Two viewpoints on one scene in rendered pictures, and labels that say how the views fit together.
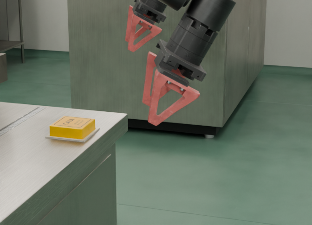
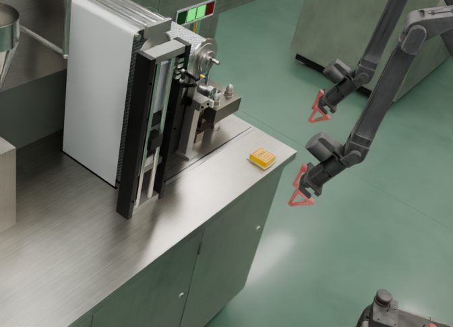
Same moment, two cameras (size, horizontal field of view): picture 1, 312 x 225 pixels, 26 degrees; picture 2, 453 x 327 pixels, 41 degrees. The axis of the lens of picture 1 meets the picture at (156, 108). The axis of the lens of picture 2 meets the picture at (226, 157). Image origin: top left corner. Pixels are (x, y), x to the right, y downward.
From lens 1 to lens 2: 0.97 m
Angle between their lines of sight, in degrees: 21
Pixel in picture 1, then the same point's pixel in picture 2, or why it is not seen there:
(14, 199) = (219, 204)
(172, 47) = (310, 174)
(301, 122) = not seen: outside the picture
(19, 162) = (228, 175)
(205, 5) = (331, 165)
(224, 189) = (372, 156)
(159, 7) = (334, 103)
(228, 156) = (389, 127)
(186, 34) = (318, 173)
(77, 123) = (265, 157)
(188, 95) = (308, 202)
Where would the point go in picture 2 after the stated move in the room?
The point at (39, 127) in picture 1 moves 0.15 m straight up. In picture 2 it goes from (245, 147) to (255, 114)
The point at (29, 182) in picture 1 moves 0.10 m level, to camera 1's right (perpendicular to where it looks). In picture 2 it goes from (228, 193) to (257, 204)
